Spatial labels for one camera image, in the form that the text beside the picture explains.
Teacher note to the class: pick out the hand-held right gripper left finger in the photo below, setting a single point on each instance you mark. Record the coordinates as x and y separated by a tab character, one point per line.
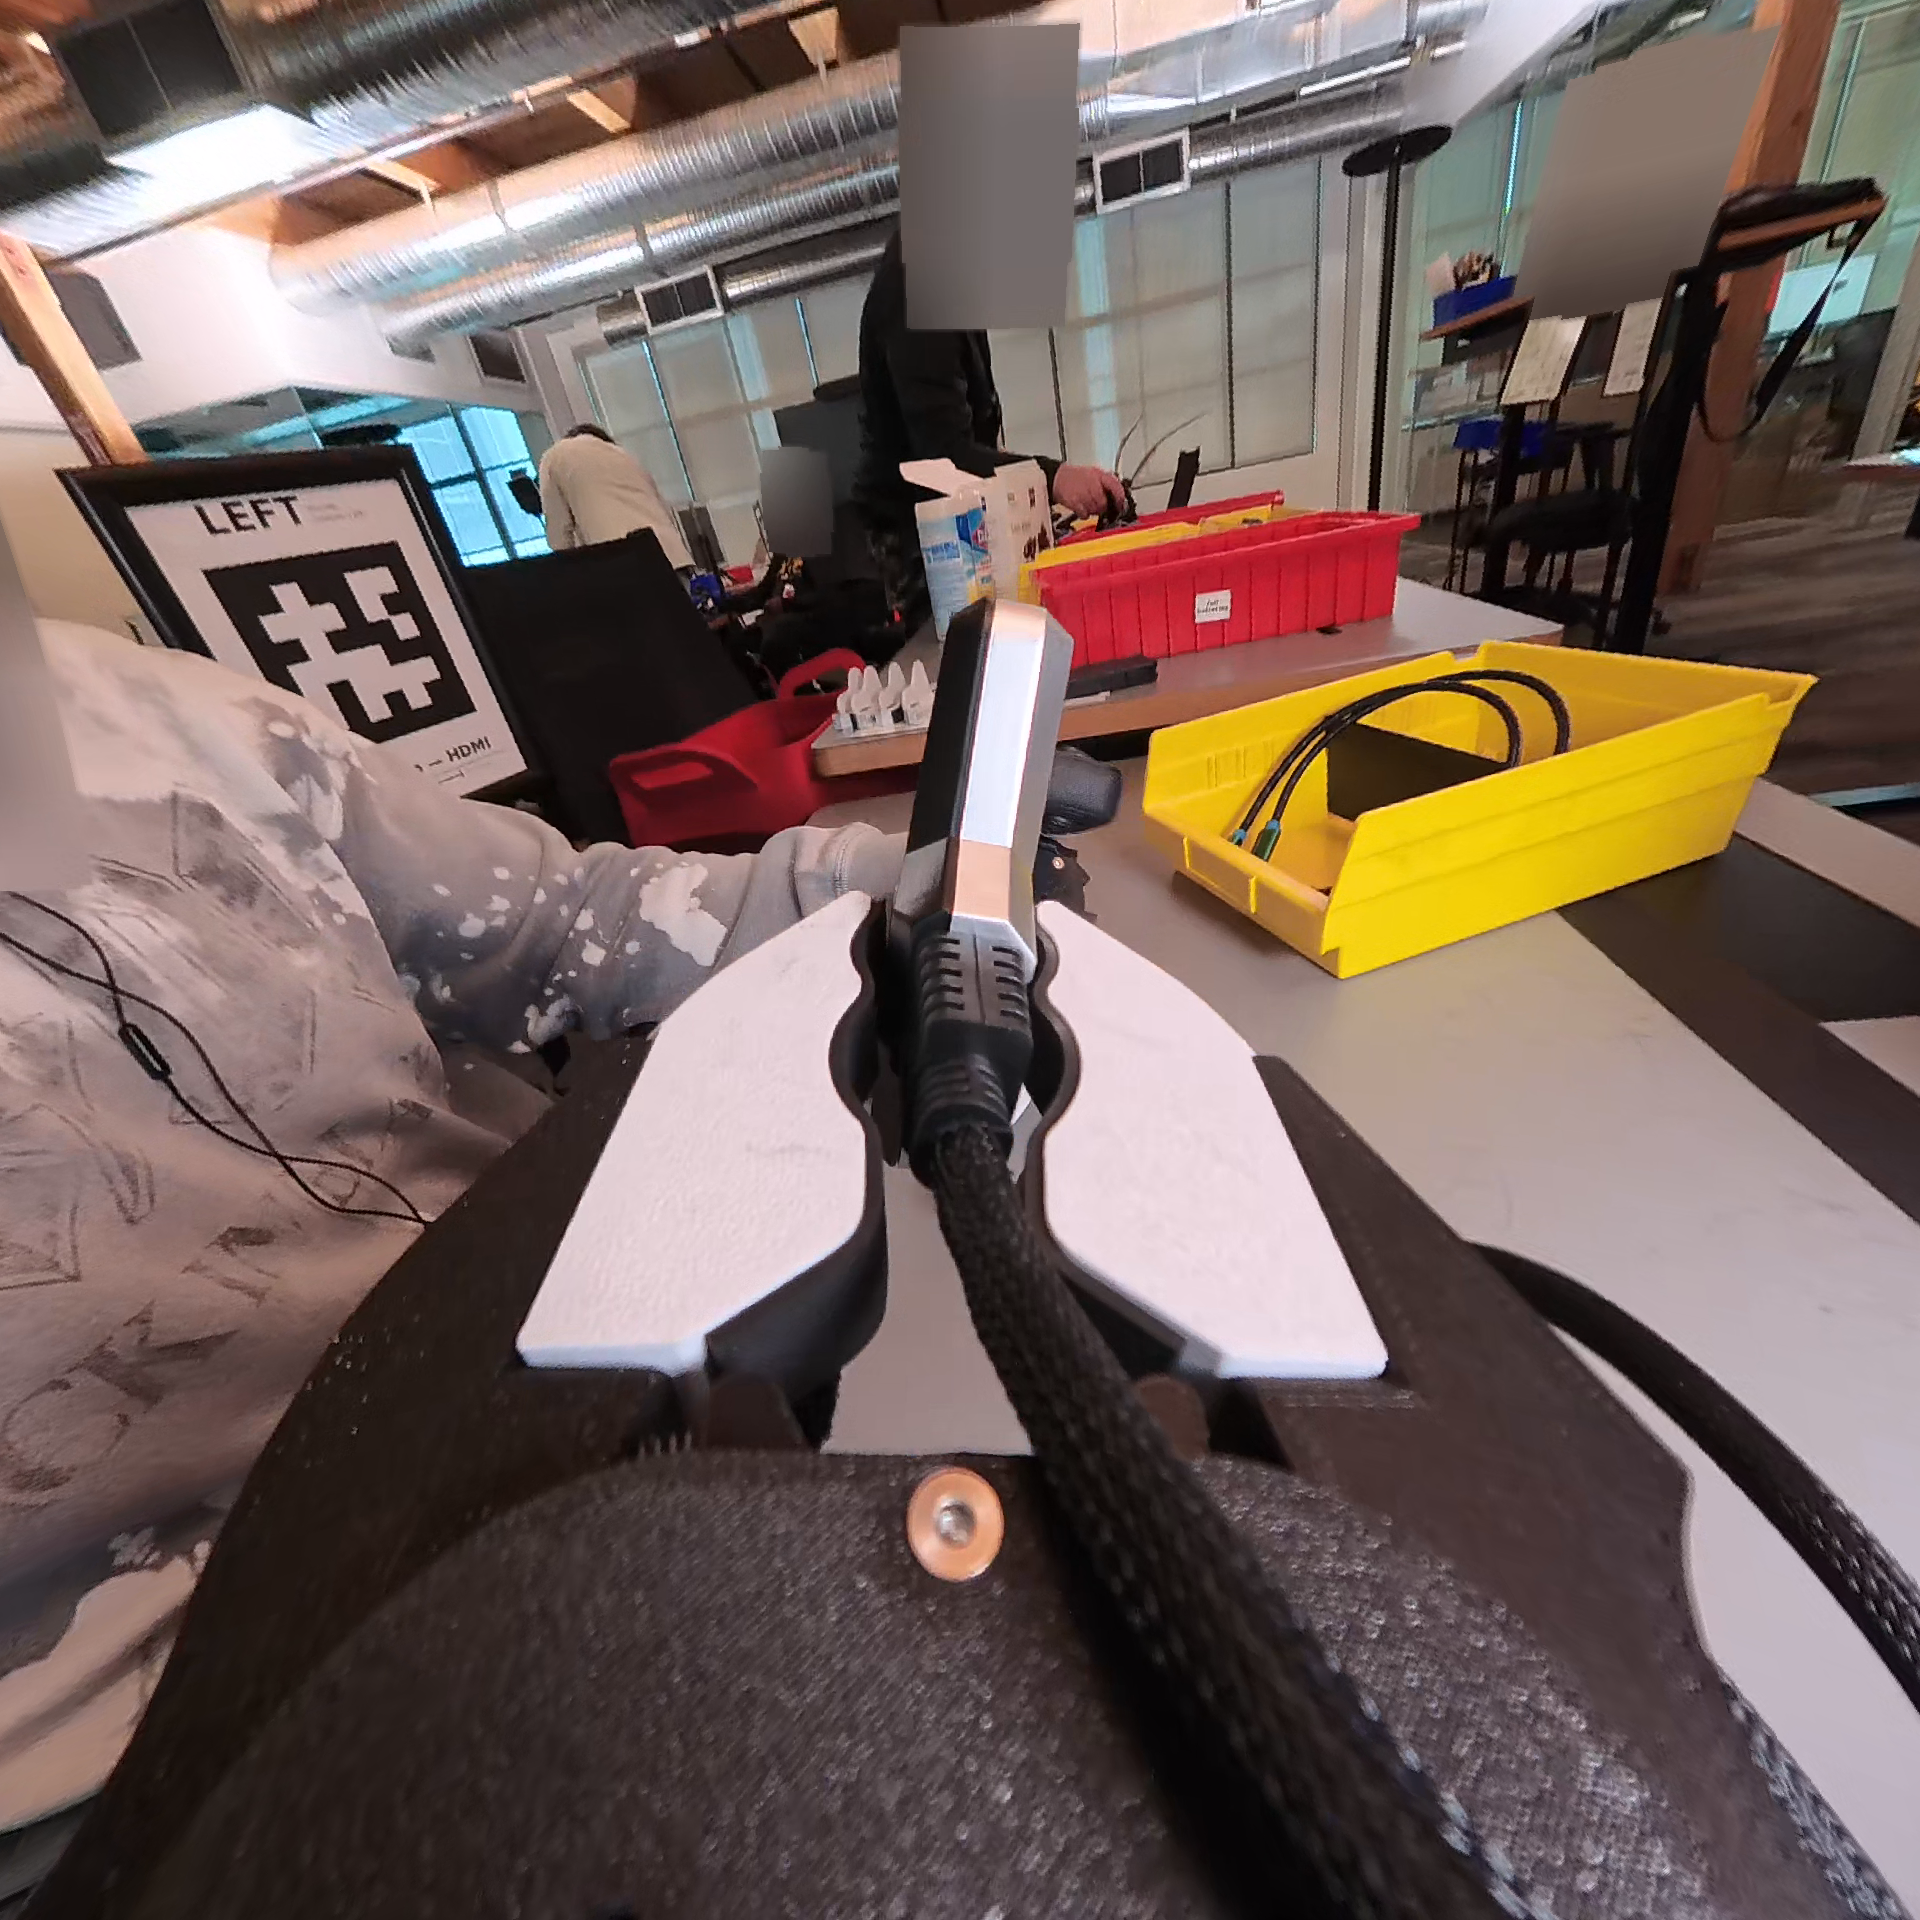
704	1170

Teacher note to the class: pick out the black plastic divider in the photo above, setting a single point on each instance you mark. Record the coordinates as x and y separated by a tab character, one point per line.
1412	778

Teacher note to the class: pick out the narrow silver air duct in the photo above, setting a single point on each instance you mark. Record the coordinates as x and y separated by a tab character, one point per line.
600	293

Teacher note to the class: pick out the wooden post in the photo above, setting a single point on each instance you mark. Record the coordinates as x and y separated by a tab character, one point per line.
1757	300

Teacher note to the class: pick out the framed black white marker sign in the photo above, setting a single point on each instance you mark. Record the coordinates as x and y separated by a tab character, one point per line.
347	630

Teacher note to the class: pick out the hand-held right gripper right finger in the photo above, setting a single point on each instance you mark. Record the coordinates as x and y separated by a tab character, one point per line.
1200	1185

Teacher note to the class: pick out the wooden beam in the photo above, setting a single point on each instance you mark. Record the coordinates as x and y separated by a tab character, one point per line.
67	360

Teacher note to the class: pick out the wide silver air duct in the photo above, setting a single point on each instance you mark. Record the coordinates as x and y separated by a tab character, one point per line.
600	194

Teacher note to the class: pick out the red tote bag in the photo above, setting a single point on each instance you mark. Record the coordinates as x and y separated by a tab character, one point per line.
721	780

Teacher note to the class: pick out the black office chair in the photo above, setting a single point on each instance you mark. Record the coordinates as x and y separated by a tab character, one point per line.
600	674

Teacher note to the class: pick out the black floor lamp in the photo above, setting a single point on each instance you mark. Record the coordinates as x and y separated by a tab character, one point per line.
1395	142

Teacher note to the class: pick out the blue storage bin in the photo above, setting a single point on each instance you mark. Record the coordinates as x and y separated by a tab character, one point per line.
1478	306

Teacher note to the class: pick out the red plastic bin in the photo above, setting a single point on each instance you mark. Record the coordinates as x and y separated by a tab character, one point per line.
1244	599

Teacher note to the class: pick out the black rectangular box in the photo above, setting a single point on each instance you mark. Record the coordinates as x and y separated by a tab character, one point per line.
1109	678

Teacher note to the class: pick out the white brown carton box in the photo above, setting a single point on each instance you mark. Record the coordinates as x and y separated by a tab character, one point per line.
1019	517

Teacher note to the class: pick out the white paper sheet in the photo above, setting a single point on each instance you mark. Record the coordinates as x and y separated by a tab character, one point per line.
1542	360
1632	348

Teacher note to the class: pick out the white wipes canister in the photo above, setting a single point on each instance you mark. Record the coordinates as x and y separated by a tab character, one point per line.
953	580

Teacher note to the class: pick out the row of white printed parts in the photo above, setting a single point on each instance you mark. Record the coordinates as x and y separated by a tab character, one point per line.
878	703

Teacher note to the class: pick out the wooden top table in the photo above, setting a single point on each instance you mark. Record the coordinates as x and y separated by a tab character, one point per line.
1349	661

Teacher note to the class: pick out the black tall stand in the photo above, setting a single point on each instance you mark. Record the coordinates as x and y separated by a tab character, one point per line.
1664	450

